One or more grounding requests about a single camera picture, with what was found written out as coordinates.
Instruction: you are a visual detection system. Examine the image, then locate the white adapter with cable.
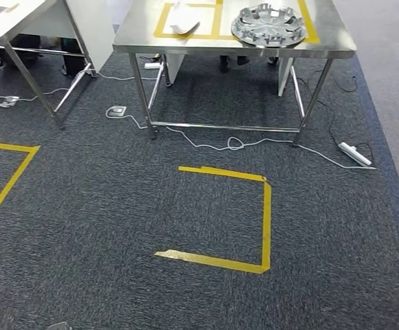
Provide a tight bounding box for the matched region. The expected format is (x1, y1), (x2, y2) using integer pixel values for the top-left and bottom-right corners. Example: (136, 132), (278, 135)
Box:
(0, 86), (70, 109)

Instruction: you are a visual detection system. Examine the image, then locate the yellow double rectangle tape outline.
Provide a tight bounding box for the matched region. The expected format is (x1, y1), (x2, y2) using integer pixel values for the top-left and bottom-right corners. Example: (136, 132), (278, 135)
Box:
(153, 0), (320, 45)

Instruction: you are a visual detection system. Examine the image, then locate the grey plastic wheel cover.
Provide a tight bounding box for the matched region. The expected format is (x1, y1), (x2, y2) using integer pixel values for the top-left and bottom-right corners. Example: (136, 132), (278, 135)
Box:
(230, 3), (307, 48)

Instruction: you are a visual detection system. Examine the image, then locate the black floor cable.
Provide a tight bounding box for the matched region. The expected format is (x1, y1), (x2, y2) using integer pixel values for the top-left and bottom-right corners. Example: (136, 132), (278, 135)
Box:
(290, 68), (375, 160)

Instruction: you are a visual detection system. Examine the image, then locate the yellow floor tape outline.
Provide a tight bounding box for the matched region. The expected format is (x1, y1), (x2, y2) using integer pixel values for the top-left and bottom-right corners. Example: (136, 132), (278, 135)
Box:
(0, 141), (41, 224)
(154, 165), (272, 275)

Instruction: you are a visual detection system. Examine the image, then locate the white curved plastic part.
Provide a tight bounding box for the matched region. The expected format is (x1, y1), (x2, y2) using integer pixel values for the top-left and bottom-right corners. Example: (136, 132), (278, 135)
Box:
(169, 0), (201, 36)

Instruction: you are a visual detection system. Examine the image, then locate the stainless steel workbench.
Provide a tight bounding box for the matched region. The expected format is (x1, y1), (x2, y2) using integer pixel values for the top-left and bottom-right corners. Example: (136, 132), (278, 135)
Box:
(0, 0), (98, 131)
(112, 0), (357, 146)

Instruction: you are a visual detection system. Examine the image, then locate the person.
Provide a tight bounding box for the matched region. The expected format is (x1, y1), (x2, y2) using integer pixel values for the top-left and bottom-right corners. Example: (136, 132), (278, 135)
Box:
(218, 54), (280, 74)
(0, 34), (88, 78)

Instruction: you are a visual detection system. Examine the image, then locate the white power strip cable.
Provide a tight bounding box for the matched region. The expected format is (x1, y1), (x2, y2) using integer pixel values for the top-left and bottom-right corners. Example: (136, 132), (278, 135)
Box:
(105, 105), (376, 171)

